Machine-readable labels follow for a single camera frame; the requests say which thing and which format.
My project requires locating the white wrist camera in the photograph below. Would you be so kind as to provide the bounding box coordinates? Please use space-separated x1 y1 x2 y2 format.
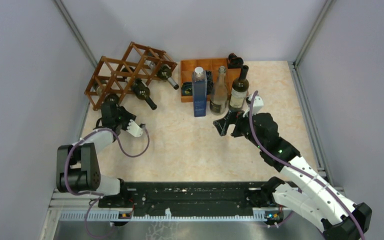
125 119 144 138
243 94 264 117

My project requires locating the brown wooden wine rack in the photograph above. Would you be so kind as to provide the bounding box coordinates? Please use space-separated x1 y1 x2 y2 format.
84 41 178 111

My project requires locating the green bottle rack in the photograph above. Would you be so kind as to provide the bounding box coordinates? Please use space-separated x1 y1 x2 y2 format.
144 60 179 90

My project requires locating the black coiled item right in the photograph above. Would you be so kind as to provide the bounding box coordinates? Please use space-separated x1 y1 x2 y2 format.
205 70 214 95

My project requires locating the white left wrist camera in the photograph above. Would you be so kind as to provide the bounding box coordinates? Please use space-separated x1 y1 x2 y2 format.
125 119 144 138

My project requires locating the blue square glass bottle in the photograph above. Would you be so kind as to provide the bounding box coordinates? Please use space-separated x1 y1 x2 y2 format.
192 66 207 117

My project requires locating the green bottle silver neck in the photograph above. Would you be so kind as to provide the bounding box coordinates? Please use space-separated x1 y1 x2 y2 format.
93 80 119 104

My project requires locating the clear glass wine bottle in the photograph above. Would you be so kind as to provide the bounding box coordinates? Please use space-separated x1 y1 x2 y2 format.
209 66 228 115

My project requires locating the black object behind tray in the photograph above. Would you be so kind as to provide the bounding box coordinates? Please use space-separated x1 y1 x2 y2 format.
227 52 244 69

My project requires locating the green bottle black neck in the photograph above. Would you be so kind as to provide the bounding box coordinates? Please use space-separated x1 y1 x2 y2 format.
131 78 157 110

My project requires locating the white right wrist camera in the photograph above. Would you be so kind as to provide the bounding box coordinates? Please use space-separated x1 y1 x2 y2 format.
243 94 264 117

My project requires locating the black coiled item left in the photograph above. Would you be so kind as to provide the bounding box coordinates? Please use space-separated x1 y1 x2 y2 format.
181 81 193 96

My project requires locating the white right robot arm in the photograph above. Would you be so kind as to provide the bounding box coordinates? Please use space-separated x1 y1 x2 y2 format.
213 111 372 240

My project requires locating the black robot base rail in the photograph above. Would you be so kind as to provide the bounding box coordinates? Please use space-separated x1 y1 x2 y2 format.
98 180 288 224

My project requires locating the green bottle white label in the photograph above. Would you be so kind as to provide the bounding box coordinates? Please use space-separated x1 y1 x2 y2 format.
228 65 249 112

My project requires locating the black coiled item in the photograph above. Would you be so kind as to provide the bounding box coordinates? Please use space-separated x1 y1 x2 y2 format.
205 70 214 95
181 81 193 96

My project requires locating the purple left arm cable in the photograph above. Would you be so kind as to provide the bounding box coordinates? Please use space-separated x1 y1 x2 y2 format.
63 125 151 240

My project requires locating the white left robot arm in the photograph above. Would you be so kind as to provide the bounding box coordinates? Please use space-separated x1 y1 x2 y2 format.
56 102 143 197

